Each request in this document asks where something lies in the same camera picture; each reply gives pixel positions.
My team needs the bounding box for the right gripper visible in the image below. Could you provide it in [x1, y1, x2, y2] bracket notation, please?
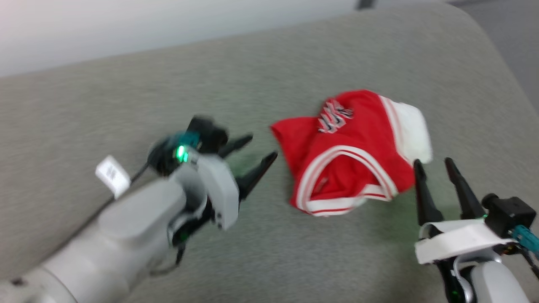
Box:
[413, 157, 514, 266]

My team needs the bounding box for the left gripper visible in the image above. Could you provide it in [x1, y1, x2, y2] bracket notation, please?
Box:
[168, 134, 279, 232]

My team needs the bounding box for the red and white jersey garment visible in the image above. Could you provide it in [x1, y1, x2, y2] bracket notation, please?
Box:
[270, 89, 433, 217]

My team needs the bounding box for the white label tag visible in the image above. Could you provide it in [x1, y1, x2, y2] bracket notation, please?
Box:
[95, 155, 131, 199]

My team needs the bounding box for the thin black cable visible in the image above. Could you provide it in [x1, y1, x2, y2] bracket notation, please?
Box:
[128, 162, 152, 183]

